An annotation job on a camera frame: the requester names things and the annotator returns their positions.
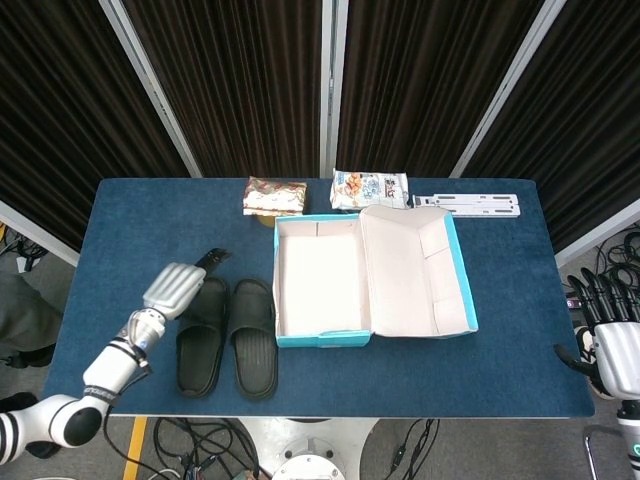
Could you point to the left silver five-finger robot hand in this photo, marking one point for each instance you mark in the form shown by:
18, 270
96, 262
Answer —
172, 290

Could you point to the right white five-finger robot hand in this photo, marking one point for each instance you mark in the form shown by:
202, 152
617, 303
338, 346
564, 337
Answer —
617, 355

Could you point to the black rubber slipper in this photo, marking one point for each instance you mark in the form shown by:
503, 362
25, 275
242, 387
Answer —
200, 360
255, 350

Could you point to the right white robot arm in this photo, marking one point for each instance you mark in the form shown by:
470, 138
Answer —
631, 430

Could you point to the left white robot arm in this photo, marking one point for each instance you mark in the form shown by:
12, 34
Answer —
107, 370

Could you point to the teal white shoe box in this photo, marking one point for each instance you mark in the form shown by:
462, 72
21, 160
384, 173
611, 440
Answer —
400, 280

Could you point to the white black sneaker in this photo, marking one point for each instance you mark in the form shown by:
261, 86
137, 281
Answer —
585, 342

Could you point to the black power strip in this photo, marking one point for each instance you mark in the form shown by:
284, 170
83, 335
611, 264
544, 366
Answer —
575, 303

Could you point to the metal tube chair leg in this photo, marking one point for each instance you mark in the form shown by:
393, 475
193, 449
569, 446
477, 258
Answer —
597, 450

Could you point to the yellow cup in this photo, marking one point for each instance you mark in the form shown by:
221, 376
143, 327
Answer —
265, 221

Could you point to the red floral snack pack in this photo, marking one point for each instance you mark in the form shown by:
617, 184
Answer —
274, 196

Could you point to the grey cloth trousers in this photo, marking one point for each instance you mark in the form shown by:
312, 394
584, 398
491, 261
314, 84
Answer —
25, 315

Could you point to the yellow floor tape strip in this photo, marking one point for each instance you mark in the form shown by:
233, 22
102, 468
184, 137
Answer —
135, 447

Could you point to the dark pleated partition panel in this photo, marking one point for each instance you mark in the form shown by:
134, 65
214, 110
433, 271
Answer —
425, 85
240, 85
65, 115
580, 115

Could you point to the white folding laptop stand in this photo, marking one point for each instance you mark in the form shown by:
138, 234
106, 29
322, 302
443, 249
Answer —
467, 206

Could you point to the white blue snack bag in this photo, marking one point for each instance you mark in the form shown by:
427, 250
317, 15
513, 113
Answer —
369, 189

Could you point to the white partition frame rail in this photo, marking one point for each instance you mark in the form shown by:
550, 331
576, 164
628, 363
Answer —
35, 227
600, 230

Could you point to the white partition frame post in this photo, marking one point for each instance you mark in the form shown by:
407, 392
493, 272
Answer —
150, 85
515, 85
332, 85

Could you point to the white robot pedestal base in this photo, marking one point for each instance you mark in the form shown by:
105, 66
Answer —
310, 450

